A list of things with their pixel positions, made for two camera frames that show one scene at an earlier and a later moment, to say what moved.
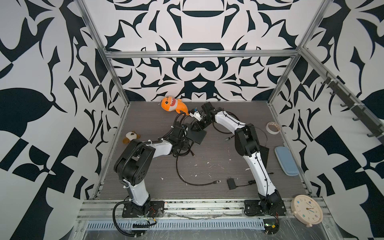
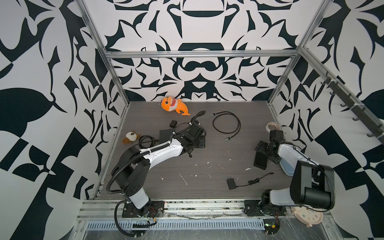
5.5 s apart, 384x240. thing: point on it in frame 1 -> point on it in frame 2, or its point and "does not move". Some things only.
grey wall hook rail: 356,108 does not move
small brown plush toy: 130,136 does not move
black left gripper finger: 176,150 -> 189,152
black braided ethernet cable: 228,138 does not move
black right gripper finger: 202,124 -> 275,159
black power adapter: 232,185 does not move
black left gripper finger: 186,144 -> 200,143
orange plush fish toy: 170,104 does not move
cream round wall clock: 306,210 does not move
